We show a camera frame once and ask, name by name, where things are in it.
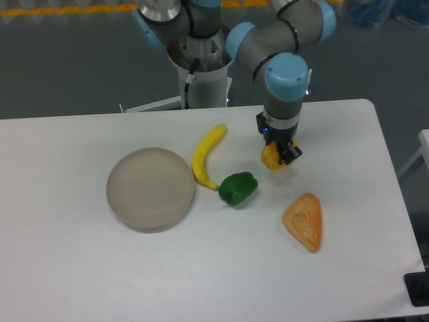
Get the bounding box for yellow pepper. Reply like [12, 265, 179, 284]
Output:
[261, 142, 290, 170]

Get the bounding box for white furniture at right edge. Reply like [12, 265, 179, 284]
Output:
[397, 129, 428, 184]

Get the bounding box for green pepper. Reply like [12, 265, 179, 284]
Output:
[218, 172, 258, 206]

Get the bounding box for beige round plate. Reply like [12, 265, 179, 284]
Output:
[106, 148, 195, 233]

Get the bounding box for blue plastic bags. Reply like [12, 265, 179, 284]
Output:
[343, 0, 428, 29]

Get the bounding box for black device at table edge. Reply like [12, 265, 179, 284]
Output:
[404, 271, 428, 307]

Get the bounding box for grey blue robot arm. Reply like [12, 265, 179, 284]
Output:
[132, 1, 336, 165]

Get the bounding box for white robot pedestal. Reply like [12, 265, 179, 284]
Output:
[119, 25, 314, 114]

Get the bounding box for yellow banana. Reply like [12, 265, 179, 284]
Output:
[191, 124, 227, 191]

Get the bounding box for orange triangular bread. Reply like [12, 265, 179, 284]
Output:
[282, 193, 322, 253]

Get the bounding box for black cable on pedestal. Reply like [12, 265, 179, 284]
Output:
[183, 57, 201, 110]

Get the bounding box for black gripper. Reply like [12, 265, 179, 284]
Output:
[256, 112, 302, 166]

